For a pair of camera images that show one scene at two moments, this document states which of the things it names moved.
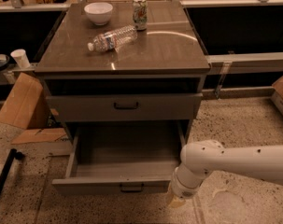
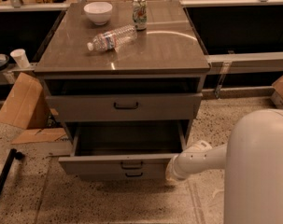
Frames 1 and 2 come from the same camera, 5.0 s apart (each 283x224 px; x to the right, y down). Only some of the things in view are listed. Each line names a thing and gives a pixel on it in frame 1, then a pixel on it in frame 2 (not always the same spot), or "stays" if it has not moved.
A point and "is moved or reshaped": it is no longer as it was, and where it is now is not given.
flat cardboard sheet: (39, 135) stays
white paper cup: (21, 57) stays
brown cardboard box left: (26, 105) stays
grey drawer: (122, 158) is moved or reshaped
